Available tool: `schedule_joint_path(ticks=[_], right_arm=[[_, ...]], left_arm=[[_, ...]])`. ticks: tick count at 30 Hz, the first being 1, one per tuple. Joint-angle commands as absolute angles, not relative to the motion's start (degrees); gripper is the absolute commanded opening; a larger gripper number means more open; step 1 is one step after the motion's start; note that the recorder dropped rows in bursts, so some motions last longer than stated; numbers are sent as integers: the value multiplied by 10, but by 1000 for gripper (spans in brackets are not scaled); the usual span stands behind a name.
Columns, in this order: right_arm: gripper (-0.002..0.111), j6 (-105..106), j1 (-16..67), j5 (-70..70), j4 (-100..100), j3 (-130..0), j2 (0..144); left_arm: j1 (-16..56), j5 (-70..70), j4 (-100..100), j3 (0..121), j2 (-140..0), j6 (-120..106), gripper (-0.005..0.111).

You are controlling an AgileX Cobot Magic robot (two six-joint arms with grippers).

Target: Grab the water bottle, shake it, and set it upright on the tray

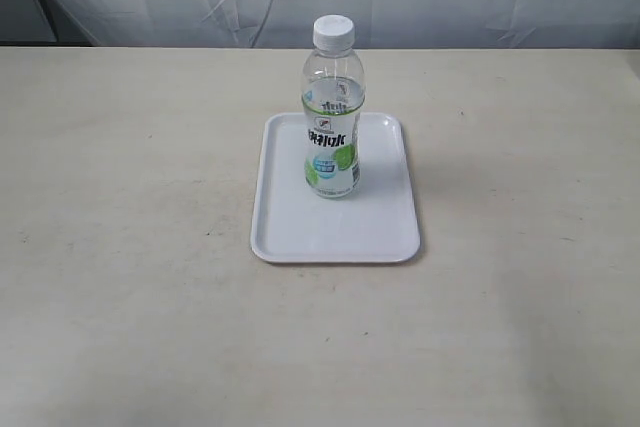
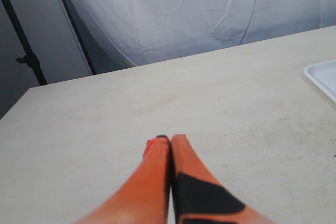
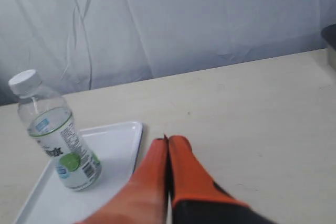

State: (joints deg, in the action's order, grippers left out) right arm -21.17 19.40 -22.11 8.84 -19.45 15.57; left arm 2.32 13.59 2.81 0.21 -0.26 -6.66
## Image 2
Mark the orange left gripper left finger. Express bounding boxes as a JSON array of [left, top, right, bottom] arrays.
[[77, 135, 171, 223]]

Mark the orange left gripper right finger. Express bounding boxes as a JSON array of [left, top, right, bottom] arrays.
[[171, 134, 273, 223]]

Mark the white rectangular plastic tray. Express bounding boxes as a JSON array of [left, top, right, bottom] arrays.
[[304, 60, 336, 103]]

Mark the white backdrop curtain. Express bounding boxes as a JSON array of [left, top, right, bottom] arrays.
[[68, 0, 335, 68]]

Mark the black backdrop stand pole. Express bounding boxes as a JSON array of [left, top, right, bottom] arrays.
[[1, 0, 47, 86]]

